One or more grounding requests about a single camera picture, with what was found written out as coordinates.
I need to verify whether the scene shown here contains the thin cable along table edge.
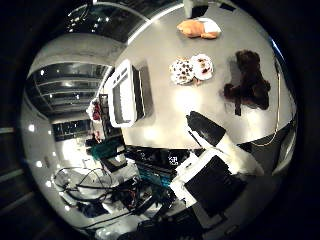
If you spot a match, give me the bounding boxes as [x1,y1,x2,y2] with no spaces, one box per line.
[249,59,283,148]

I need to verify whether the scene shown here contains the spotted white plush dog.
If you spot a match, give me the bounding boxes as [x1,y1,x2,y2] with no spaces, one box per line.
[168,53,215,86]

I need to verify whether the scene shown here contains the white plastic container bin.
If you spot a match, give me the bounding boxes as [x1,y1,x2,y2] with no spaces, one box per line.
[105,58,155,129]

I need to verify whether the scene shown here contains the black floor cable bundle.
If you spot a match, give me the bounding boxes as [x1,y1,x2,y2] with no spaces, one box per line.
[52,165,144,215]

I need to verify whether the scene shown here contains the orange and white plush toy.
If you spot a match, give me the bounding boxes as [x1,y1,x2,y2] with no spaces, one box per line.
[176,17,223,41]

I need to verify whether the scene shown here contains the green bag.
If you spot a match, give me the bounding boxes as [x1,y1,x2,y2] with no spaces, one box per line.
[89,139,127,162]

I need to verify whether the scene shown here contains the dark brown plush toy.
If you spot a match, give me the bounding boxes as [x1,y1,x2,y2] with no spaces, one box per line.
[222,49,272,117]

